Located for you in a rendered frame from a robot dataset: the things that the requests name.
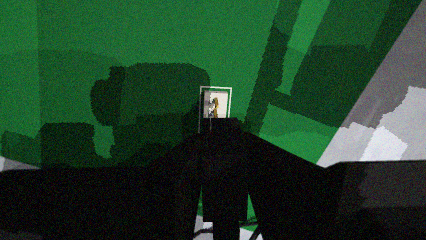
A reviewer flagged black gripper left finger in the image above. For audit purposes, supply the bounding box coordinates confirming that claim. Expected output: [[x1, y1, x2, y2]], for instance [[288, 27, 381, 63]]
[[0, 133, 202, 240]]

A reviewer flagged green circuit board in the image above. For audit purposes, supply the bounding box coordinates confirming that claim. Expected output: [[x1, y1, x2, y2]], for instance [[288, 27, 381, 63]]
[[0, 0, 422, 169]]

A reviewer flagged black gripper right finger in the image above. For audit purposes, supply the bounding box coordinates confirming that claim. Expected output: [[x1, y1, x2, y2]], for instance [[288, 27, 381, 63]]
[[242, 132, 426, 240]]

